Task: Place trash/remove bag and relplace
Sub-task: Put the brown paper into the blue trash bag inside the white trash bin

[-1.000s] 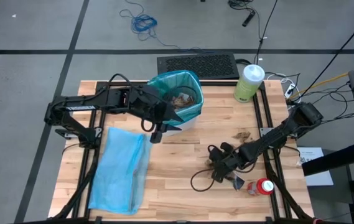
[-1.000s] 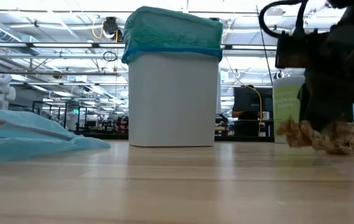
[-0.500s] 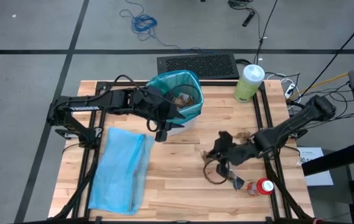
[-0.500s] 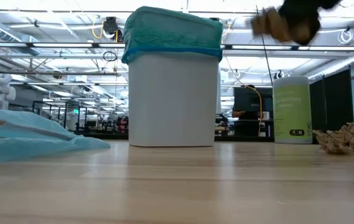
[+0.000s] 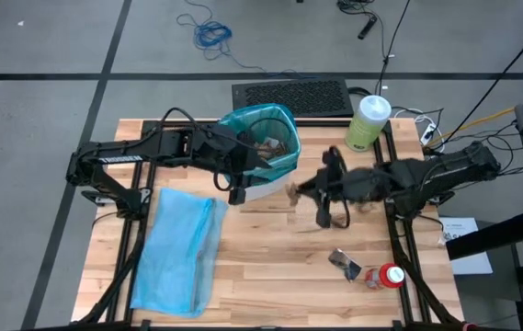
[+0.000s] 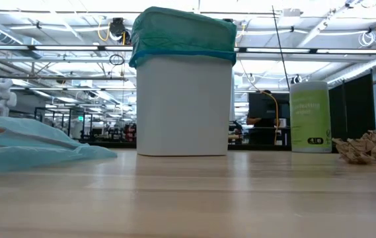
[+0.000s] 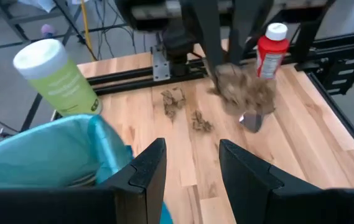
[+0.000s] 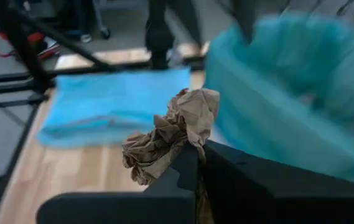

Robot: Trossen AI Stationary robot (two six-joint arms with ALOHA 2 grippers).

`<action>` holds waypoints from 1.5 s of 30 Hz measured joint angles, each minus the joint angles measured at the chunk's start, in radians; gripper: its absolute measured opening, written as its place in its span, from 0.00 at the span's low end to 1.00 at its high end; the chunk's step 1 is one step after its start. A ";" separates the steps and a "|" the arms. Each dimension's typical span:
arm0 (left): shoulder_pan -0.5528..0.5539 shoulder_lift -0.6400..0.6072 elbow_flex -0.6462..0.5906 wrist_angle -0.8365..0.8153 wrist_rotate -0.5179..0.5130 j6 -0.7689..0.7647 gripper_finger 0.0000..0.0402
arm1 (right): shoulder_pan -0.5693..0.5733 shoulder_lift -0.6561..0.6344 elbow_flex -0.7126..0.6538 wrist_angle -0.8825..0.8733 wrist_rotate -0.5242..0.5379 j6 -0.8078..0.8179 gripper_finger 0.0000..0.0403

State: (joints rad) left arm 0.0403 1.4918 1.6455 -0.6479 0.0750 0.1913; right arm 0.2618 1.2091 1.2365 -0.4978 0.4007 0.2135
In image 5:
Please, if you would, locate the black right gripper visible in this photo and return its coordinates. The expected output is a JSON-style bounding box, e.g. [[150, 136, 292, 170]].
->
[[296, 167, 372, 226]]

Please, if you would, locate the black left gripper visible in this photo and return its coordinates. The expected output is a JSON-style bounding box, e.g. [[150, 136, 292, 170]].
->
[[196, 124, 272, 185]]

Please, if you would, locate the white plastic trash bin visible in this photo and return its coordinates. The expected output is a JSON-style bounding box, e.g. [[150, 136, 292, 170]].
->
[[218, 103, 302, 203]]

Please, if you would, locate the silver foil wrapper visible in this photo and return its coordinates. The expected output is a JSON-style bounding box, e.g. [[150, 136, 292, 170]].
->
[[327, 247, 362, 282]]

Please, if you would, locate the blue plastic trash bag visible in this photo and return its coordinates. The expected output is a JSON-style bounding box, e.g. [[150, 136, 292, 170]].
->
[[130, 186, 229, 319]]

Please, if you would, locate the black perforated computer case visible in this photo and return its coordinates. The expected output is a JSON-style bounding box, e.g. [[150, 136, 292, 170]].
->
[[231, 77, 355, 120]]

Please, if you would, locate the green wipes canister white lid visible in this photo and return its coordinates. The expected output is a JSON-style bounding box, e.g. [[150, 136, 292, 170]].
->
[[344, 94, 392, 153]]

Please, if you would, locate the white power strip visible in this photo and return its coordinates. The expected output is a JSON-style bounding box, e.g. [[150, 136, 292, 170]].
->
[[419, 122, 438, 147]]

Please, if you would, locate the white printed paper sheet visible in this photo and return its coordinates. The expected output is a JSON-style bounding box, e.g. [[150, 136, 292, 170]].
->
[[438, 216, 495, 276]]

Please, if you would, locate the black silver table clamp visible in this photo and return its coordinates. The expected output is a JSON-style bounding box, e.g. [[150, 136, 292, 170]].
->
[[81, 189, 122, 207]]

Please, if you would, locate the black power strip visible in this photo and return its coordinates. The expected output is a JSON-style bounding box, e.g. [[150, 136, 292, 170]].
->
[[357, 16, 378, 41]]

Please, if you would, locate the black furniture beam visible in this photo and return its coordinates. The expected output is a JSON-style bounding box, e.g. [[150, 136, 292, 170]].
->
[[445, 209, 523, 261]]

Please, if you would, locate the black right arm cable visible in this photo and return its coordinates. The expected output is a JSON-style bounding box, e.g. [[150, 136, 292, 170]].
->
[[324, 145, 352, 230]]

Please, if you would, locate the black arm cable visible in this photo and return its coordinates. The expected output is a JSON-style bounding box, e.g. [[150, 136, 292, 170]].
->
[[159, 106, 244, 192], [324, 145, 352, 230]]

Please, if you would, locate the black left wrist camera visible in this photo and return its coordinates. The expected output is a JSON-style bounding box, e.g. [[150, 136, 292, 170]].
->
[[228, 186, 247, 207]]

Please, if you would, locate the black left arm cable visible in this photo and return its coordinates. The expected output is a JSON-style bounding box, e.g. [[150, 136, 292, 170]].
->
[[159, 106, 244, 192]]

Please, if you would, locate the blue floor cable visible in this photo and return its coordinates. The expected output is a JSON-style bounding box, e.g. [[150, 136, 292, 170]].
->
[[176, 0, 322, 80]]

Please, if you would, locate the long black floor cable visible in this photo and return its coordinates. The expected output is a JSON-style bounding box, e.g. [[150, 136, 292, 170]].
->
[[374, 0, 413, 97]]

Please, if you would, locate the black floor cable bundle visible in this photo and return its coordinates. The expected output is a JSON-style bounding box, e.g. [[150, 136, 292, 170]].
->
[[336, 0, 377, 17]]

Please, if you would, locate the yellow floor cable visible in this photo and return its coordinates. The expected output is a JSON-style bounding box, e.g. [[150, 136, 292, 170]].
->
[[428, 96, 523, 147]]

